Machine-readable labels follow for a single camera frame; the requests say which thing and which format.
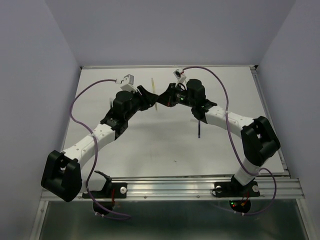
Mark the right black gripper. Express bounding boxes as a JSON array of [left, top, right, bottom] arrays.
[[155, 83, 195, 108]]

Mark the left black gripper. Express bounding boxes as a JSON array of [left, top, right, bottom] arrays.
[[124, 85, 158, 120]]

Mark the yellow pen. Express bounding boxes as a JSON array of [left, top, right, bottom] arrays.
[[151, 77, 158, 112]]

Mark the purple pen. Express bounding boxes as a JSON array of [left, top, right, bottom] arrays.
[[197, 121, 201, 139]]

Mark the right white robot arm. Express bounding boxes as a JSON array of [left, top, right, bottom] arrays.
[[157, 79, 281, 195]]

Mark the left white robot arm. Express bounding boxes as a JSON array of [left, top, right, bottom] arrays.
[[40, 85, 159, 202]]

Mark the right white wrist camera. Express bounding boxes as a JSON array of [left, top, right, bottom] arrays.
[[173, 68, 187, 86]]

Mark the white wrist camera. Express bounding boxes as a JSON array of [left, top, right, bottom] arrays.
[[173, 68, 187, 86], [116, 74, 137, 92]]

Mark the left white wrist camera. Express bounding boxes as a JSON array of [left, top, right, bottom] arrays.
[[116, 74, 137, 92]]

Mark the aluminium mounting rail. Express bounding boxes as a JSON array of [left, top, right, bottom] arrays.
[[41, 177, 306, 201]]

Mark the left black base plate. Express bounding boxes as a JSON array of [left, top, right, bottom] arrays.
[[90, 181, 128, 200]]

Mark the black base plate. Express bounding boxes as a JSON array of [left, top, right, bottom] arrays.
[[90, 181, 128, 200], [211, 181, 260, 198]]

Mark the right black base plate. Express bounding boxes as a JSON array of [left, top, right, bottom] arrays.
[[211, 181, 260, 198]]

